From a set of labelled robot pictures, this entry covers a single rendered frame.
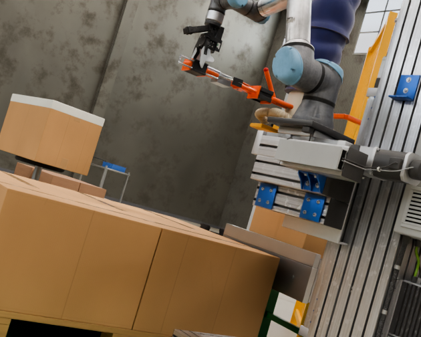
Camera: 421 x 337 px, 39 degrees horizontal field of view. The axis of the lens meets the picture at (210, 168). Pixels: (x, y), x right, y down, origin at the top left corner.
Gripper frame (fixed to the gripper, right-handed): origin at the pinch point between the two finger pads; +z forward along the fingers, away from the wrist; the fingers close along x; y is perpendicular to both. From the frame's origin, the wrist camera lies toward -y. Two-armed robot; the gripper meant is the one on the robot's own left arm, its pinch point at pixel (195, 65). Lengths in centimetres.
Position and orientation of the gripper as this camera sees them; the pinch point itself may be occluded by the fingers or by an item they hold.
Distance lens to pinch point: 258.4
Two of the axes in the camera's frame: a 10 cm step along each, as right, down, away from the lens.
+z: -2.9, 9.6, -0.5
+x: -4.7, -1.0, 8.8
